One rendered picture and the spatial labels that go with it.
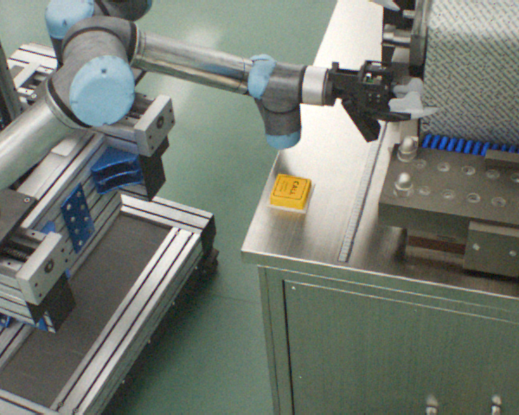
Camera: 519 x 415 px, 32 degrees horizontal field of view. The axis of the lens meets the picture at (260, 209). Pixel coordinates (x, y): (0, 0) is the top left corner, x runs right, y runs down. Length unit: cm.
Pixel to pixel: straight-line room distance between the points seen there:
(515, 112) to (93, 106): 76
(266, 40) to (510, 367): 219
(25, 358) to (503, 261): 139
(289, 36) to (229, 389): 165
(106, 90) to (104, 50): 8
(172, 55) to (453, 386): 89
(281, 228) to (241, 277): 110
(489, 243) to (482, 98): 27
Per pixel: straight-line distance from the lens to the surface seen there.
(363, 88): 171
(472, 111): 175
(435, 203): 167
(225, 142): 332
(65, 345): 257
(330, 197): 186
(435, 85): 172
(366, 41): 224
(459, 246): 174
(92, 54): 166
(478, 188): 171
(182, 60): 183
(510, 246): 167
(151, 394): 268
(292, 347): 200
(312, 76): 175
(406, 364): 195
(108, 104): 165
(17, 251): 208
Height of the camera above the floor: 225
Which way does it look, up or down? 47 degrees down
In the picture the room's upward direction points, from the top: 6 degrees counter-clockwise
